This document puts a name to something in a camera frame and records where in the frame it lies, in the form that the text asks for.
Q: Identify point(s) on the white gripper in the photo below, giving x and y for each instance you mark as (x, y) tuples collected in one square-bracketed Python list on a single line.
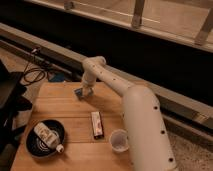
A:
[(86, 86)]

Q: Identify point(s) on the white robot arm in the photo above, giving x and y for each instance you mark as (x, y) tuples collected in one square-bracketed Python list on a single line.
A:
[(150, 148)]

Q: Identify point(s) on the black and white rectangular box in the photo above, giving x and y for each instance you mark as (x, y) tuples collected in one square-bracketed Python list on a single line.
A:
[(97, 125)]

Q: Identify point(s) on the blue box on floor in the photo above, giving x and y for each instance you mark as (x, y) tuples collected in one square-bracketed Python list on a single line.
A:
[(58, 78)]

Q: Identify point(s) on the white plastic bottle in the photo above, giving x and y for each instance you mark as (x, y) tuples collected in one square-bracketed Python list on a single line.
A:
[(48, 137)]

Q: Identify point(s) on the clear plastic cup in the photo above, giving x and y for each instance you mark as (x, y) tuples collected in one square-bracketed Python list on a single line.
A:
[(118, 141)]

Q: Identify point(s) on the black chair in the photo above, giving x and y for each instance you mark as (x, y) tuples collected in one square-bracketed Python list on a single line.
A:
[(12, 102)]

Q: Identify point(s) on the black round plate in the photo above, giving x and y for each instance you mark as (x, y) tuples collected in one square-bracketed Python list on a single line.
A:
[(34, 144)]

